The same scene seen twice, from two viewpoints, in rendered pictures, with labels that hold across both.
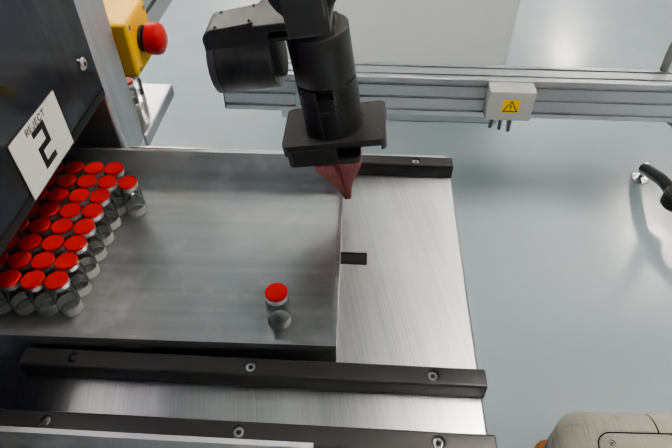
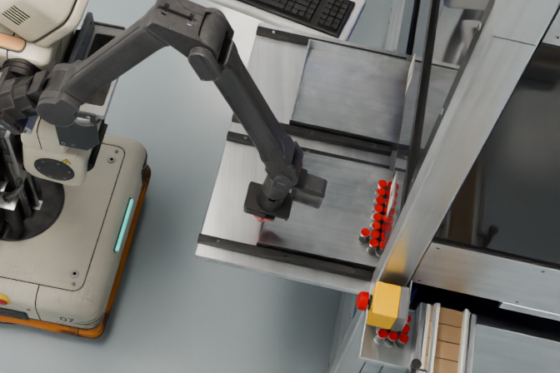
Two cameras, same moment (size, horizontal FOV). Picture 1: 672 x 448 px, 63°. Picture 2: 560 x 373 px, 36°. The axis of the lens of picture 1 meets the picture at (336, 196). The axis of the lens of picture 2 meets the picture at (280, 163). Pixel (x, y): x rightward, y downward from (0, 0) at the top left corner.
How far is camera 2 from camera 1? 191 cm
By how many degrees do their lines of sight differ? 78
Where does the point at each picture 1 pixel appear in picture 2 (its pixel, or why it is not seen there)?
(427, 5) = not seen: outside the picture
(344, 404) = not seen: hidden behind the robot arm
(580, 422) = (86, 300)
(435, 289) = (230, 176)
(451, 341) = (231, 155)
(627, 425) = (56, 292)
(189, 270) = (333, 202)
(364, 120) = (256, 196)
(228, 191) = (317, 246)
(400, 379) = not seen: hidden behind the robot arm
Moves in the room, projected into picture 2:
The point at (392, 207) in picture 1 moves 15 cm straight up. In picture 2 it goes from (236, 222) to (239, 191)
